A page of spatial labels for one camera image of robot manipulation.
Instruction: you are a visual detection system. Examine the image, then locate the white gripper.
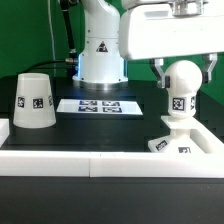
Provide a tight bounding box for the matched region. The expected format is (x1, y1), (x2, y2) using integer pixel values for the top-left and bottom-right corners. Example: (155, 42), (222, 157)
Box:
(119, 2), (224, 89)

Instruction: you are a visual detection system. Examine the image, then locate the white lamp bulb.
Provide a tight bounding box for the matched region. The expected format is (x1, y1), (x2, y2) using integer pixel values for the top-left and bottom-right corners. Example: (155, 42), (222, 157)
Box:
(166, 60), (202, 119)

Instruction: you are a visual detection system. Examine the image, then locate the white lamp base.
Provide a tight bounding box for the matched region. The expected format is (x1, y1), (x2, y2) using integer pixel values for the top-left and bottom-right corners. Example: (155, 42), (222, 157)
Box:
(148, 116), (204, 154)

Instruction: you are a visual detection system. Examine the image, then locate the white lamp shade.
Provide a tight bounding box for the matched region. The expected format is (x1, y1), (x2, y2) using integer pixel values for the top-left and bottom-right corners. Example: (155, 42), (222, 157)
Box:
(13, 73), (56, 129)

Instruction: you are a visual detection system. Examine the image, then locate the white marker sheet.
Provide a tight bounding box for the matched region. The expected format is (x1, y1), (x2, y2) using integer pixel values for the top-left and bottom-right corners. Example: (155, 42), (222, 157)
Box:
(57, 99), (142, 115)

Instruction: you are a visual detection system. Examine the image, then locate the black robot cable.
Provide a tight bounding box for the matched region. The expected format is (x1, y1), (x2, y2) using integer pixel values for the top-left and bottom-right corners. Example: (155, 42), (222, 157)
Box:
(25, 0), (80, 73)

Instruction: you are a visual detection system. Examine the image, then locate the white hanging cable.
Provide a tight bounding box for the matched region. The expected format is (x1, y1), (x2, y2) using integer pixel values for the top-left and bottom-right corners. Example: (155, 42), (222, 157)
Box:
(47, 0), (57, 62)

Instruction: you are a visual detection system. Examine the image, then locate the white border frame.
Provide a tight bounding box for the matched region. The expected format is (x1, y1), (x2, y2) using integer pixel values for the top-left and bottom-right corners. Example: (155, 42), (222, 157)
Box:
(0, 119), (224, 178)

